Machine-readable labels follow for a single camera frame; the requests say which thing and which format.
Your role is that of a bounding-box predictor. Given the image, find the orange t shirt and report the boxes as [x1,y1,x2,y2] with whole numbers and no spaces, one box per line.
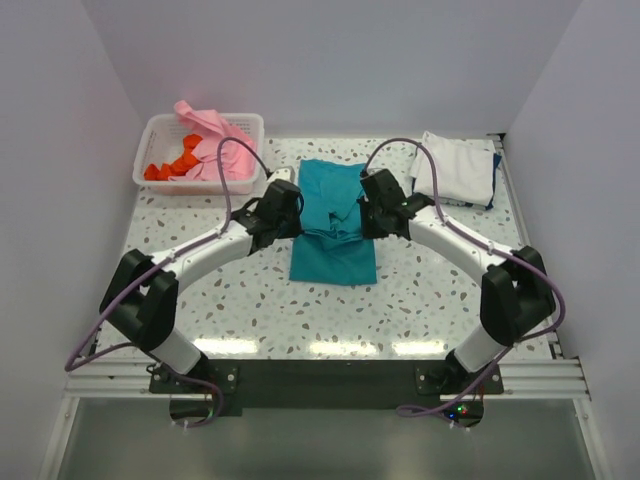
[143,134,202,181]

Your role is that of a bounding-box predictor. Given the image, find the folded white t shirt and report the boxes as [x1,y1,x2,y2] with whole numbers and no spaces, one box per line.
[421,131,502,210]

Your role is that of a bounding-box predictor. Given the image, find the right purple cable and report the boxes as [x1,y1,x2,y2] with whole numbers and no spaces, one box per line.
[364,137,569,419]

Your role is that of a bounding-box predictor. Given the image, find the white plastic basket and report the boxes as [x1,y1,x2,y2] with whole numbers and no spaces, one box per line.
[132,102,264,196]

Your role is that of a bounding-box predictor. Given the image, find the pink t shirt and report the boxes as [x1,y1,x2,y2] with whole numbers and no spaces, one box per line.
[171,100,256,182]

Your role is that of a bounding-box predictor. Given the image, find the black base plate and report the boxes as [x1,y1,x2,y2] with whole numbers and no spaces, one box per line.
[147,359,504,426]

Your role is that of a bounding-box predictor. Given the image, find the teal t shirt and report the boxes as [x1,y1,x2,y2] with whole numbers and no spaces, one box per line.
[289,159,377,286]

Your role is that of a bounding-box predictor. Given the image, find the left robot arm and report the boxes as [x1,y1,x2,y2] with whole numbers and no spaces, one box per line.
[99,179,304,392]

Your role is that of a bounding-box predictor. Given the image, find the aluminium frame rail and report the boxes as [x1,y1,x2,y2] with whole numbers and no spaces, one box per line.
[486,133,591,401]

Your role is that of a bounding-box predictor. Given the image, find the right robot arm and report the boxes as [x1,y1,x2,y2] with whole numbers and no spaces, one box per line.
[358,169,556,393]

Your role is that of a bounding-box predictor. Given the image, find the purple cable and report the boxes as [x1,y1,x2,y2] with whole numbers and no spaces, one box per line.
[364,137,569,419]
[64,137,274,374]

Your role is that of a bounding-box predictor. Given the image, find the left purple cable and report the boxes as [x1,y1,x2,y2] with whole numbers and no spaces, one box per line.
[64,137,274,374]

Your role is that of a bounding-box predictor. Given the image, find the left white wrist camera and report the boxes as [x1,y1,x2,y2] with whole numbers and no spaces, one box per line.
[266,166,295,186]

